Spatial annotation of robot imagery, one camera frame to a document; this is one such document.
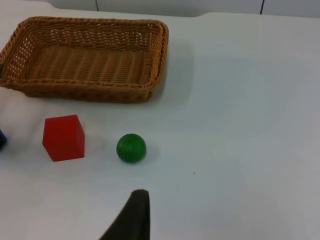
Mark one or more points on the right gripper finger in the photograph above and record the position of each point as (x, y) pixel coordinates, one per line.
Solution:
(135, 220)

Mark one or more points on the blue cube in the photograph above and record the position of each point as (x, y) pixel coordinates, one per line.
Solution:
(2, 140)

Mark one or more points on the red cube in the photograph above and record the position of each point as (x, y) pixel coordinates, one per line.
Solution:
(63, 137)

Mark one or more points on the brown wicker basket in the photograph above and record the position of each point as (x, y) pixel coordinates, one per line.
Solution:
(85, 60)

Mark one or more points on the green ball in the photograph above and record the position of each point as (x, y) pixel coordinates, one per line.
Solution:
(131, 148)

